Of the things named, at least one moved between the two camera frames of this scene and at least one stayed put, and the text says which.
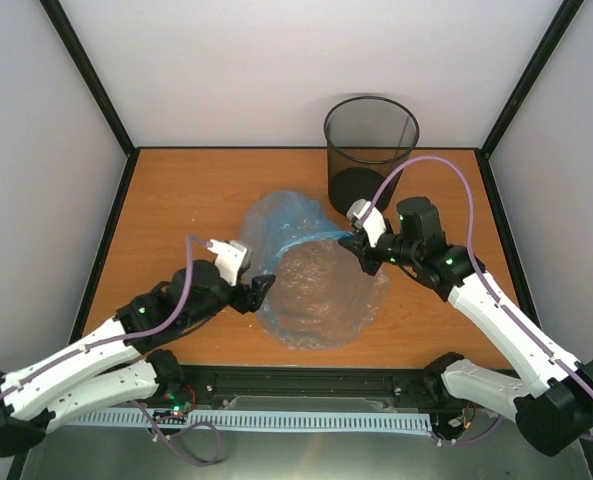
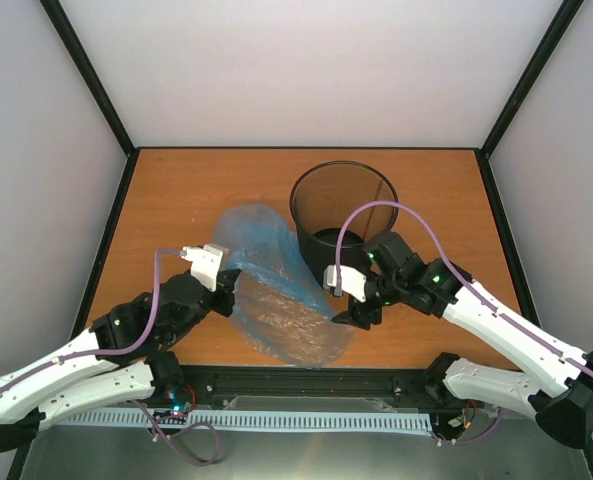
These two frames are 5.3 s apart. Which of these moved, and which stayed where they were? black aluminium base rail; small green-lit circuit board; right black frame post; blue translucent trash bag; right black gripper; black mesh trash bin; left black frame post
Moved: blue translucent trash bag; black mesh trash bin; right black gripper
Stayed: small green-lit circuit board; left black frame post; right black frame post; black aluminium base rail
